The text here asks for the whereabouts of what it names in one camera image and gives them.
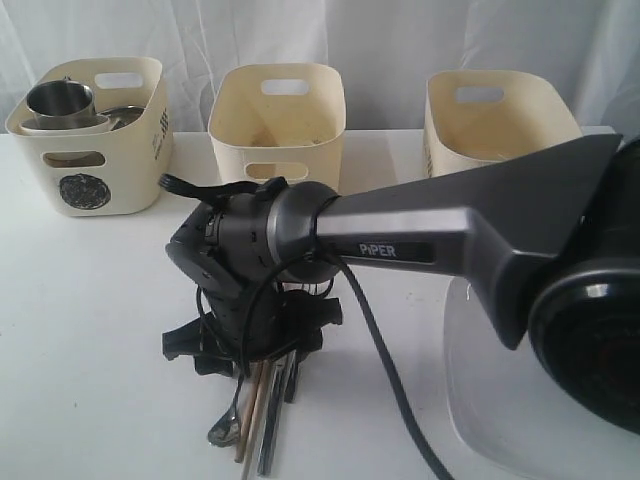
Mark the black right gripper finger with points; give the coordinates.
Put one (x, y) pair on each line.
(312, 317)
(196, 341)

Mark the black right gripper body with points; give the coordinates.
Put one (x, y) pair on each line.
(251, 332)

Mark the steel table knife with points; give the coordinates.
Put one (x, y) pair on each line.
(281, 373)

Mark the steel fork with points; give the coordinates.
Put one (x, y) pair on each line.
(291, 384)

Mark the long steel spoon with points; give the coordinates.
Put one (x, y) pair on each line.
(227, 429)

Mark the white ceramic bowl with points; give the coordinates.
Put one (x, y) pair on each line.
(78, 126)

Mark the steel mug with handle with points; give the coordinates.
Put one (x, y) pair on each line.
(63, 98)

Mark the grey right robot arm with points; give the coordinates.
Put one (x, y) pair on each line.
(549, 243)

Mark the cream bin with triangle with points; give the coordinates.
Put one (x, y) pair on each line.
(285, 120)

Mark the white square plate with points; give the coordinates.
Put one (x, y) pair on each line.
(506, 408)

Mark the cream bin with square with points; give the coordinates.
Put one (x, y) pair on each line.
(475, 118)

